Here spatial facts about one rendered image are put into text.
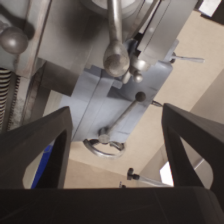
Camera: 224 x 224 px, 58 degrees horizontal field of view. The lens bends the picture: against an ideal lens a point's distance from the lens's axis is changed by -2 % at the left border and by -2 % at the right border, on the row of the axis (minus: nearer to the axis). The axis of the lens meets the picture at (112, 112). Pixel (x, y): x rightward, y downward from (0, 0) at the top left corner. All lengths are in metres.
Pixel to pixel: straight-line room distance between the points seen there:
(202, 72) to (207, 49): 0.45
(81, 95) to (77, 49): 0.34
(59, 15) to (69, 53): 0.06
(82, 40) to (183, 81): 4.06
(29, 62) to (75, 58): 0.08
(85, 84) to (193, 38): 3.54
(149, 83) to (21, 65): 0.47
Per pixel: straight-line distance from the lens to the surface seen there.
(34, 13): 0.34
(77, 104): 0.68
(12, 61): 0.38
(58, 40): 0.34
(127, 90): 0.74
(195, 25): 4.03
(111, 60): 0.18
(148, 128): 4.83
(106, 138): 0.76
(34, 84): 0.59
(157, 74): 0.71
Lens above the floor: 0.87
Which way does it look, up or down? 13 degrees up
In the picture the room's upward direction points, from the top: 111 degrees clockwise
